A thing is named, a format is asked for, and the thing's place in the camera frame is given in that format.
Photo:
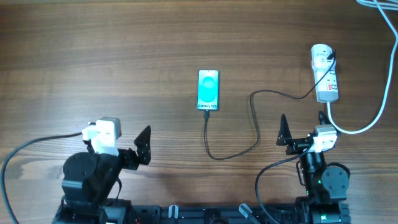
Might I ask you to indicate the white USB charger plug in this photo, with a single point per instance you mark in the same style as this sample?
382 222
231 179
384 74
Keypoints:
321 62

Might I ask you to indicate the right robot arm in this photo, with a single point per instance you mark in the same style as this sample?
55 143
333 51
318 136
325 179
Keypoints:
326 184

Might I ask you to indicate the turquoise Galaxy smartphone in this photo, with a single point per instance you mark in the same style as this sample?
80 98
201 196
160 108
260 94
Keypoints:
208 90

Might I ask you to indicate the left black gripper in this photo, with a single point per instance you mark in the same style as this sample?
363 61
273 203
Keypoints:
132 160

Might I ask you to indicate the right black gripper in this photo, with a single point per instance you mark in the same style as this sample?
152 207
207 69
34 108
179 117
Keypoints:
298 145

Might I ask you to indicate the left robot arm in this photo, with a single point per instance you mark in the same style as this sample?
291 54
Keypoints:
89 178

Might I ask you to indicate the white power strip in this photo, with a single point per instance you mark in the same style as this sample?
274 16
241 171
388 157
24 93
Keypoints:
326 86

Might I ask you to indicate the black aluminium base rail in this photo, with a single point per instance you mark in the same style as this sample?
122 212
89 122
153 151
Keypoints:
276 213

